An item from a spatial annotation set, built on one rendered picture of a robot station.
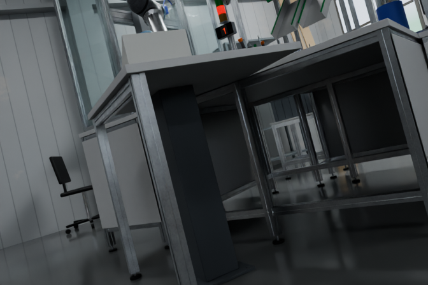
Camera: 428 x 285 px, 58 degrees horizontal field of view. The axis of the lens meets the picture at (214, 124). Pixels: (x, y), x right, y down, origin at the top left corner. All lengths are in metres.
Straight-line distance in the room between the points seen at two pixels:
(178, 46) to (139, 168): 1.04
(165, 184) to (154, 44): 0.67
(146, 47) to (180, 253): 0.84
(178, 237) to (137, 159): 1.29
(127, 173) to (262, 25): 4.56
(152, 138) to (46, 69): 4.19
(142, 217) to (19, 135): 2.89
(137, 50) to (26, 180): 3.69
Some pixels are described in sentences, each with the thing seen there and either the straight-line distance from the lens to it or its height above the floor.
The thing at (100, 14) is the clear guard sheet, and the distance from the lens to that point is 2.76.
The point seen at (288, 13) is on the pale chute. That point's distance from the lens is 2.16.
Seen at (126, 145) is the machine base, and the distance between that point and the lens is 2.55.
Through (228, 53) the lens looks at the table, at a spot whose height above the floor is 0.85.
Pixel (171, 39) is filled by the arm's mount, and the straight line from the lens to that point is 1.71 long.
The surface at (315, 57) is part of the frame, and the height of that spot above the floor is 0.81.
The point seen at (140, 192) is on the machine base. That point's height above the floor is 0.37.
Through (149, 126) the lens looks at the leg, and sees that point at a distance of 1.24.
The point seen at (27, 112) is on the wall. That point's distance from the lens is 5.22.
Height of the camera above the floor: 0.55
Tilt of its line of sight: 3 degrees up
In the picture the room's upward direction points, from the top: 14 degrees counter-clockwise
